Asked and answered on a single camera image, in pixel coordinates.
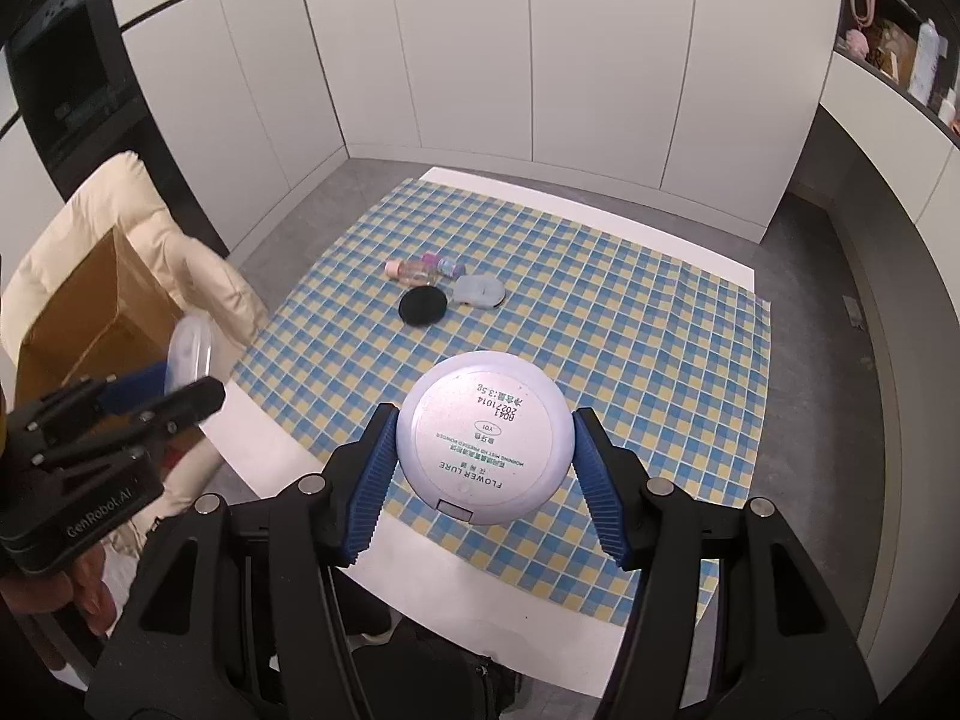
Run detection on black round powder puff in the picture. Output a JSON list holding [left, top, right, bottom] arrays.
[[398, 285, 449, 329]]

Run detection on white table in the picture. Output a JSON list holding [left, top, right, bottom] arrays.
[[196, 165, 757, 698]]

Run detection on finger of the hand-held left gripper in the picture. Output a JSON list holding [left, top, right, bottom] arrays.
[[37, 377, 226, 470], [9, 361, 177, 452]]

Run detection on brown patterned box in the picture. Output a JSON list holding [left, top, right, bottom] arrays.
[[868, 17, 922, 82]]

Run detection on white curved counter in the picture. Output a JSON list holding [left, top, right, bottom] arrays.
[[784, 49, 960, 511]]

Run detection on person's left hand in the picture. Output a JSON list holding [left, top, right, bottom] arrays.
[[0, 546, 115, 637]]

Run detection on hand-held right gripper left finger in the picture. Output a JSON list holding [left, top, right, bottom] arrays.
[[94, 403, 402, 720]]

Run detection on grey-blue plastic case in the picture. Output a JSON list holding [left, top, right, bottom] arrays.
[[452, 274, 505, 310]]

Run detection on white spray bottle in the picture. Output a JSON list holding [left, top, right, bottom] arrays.
[[907, 19, 944, 104]]

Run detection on brown cardboard box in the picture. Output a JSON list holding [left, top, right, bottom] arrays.
[[15, 227, 188, 410]]

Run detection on cream padded armchair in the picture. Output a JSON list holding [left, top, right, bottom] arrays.
[[0, 151, 269, 563]]

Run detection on black glass oven column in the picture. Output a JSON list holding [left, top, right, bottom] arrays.
[[0, 0, 230, 260]]

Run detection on white wall cabinets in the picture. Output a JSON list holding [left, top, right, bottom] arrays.
[[101, 0, 848, 241]]

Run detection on white round compact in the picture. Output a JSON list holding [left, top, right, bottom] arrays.
[[396, 351, 580, 526]]

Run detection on blue yellow checked tablecloth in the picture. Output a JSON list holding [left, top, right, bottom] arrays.
[[229, 178, 773, 627]]

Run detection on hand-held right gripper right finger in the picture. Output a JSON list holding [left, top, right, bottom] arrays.
[[574, 406, 878, 720]]

